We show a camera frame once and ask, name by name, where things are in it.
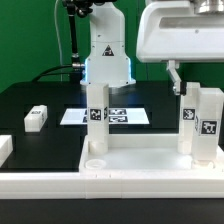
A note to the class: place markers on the fiducial marker sheet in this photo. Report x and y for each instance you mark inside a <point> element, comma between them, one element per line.
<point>73,116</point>

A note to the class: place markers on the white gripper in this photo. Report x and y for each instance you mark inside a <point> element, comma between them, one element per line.
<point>172,31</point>

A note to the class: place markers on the white left fence piece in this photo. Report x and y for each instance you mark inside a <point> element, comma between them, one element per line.
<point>6,147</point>

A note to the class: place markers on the white desk top tray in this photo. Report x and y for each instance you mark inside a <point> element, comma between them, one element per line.
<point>144,152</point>

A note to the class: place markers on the white front fence rail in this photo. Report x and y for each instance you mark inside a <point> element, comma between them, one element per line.
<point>119,185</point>

